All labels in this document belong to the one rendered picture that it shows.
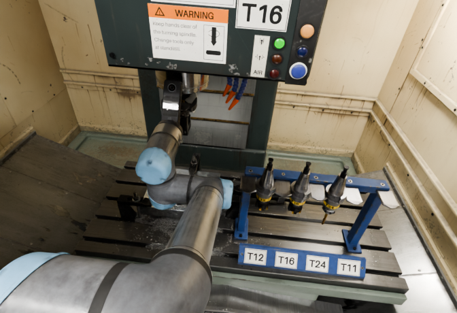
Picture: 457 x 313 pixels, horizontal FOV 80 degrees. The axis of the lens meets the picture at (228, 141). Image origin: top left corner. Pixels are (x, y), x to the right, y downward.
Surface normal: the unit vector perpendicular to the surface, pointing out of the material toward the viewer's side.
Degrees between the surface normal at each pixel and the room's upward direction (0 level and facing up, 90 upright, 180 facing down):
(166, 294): 30
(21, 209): 24
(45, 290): 6
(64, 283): 4
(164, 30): 90
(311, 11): 90
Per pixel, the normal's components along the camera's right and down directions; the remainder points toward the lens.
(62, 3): -0.09, 0.59
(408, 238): -0.36, -0.77
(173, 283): 0.55, -0.72
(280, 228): 0.06, -0.80
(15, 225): 0.44, -0.66
